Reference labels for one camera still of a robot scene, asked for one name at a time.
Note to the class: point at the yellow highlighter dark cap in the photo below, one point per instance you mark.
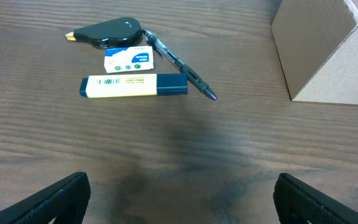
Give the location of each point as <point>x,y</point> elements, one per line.
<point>152,84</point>

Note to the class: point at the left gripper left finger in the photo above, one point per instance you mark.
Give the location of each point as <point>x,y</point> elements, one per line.
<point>63,202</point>

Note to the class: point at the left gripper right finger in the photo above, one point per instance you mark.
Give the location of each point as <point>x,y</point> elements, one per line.
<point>299,203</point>

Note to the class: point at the white blue eraser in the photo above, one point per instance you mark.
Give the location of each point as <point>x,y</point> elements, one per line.
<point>129,59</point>

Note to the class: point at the black ballpoint pen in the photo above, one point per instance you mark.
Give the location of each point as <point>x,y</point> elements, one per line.
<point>192,76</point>

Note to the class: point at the cardboard box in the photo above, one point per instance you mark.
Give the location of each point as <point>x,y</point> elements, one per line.
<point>317,44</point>

